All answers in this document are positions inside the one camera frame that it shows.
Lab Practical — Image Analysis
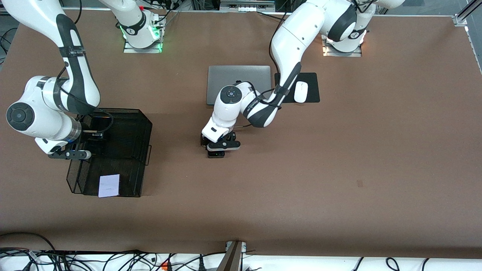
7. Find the white phone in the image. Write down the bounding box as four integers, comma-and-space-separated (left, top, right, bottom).
98, 174, 120, 198

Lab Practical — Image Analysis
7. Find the aluminium corner profile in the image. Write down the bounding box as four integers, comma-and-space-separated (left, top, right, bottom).
454, 0, 482, 27

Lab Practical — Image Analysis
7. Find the white power strip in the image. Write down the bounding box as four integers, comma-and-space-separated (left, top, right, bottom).
220, 0, 276, 12

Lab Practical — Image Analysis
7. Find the white computer mouse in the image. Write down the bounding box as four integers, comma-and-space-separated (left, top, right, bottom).
294, 81, 309, 103

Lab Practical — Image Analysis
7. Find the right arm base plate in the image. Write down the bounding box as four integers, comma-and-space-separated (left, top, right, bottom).
124, 38, 163, 54

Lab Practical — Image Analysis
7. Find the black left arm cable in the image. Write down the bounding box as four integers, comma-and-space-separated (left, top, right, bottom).
234, 11, 302, 129

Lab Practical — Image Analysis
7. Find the black tabletop cable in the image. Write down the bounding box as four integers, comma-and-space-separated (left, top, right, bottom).
257, 11, 287, 20

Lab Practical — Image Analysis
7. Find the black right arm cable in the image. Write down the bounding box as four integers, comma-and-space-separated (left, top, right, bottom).
56, 64, 113, 135

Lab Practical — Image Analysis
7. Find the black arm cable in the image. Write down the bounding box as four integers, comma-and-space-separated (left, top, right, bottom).
234, 11, 302, 129
56, 64, 113, 135

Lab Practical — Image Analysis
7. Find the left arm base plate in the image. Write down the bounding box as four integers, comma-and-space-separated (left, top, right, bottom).
323, 38, 363, 58

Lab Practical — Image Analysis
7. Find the black mouse pad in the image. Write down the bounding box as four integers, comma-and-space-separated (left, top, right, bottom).
274, 72, 320, 104

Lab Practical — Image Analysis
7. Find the black mesh desk organizer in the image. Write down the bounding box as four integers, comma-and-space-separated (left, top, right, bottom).
66, 108, 153, 198

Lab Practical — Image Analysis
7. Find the metal table edge bracket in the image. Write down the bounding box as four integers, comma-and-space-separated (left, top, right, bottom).
217, 241, 247, 271

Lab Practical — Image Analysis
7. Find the silver closed laptop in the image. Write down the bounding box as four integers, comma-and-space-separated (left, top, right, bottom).
206, 65, 272, 106

